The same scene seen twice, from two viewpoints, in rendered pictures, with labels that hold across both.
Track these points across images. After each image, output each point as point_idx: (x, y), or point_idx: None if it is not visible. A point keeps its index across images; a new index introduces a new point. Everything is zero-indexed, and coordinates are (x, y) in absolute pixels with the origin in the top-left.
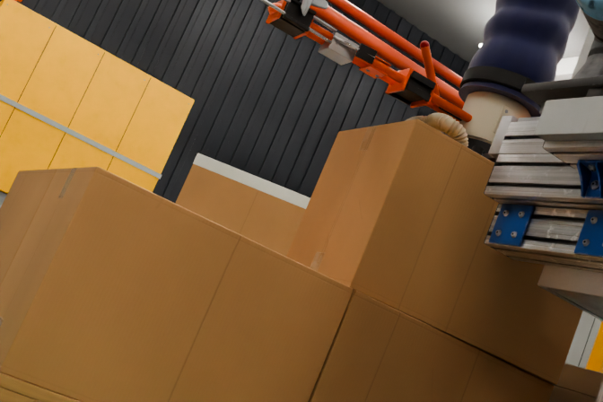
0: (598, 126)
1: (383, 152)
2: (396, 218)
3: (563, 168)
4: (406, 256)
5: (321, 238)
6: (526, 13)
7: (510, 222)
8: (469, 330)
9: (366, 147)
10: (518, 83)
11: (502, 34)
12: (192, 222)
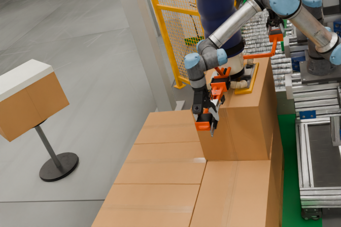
0: None
1: (243, 117)
2: (265, 133)
3: (331, 100)
4: (267, 135)
5: (227, 147)
6: None
7: (307, 112)
8: (273, 124)
9: (226, 116)
10: (241, 46)
11: None
12: (267, 212)
